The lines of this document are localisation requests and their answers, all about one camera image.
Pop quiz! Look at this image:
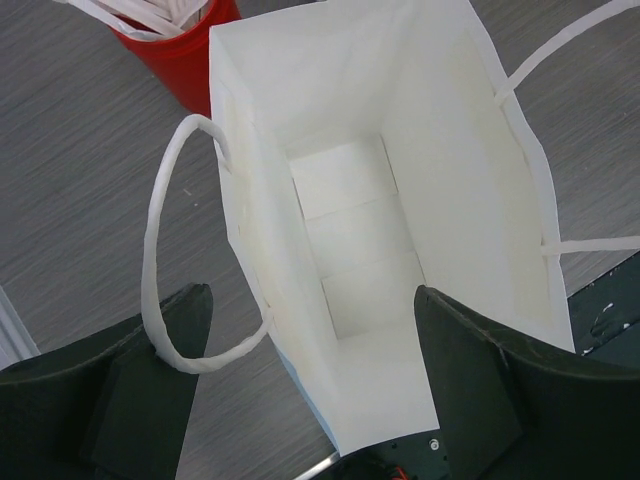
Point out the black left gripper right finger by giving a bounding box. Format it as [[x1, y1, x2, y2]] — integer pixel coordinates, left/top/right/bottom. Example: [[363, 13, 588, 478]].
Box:
[[414, 286, 639, 479]]

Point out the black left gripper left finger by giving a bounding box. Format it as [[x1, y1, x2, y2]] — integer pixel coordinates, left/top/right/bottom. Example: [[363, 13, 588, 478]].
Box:
[[0, 282, 216, 480]]

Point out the light blue paper bag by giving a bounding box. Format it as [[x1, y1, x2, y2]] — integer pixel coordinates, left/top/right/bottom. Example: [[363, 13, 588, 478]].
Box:
[[141, 1, 639, 455]]

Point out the red straw holder cup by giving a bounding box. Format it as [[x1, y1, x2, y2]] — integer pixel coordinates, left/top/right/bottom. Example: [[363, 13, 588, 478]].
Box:
[[112, 0, 241, 118]]

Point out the bundle of wrapped white straws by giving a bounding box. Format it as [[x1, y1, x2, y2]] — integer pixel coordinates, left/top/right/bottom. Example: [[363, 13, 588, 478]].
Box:
[[60, 0, 215, 42]]

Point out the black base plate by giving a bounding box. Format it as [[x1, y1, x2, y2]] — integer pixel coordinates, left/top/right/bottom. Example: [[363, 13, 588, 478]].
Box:
[[322, 257, 639, 479]]

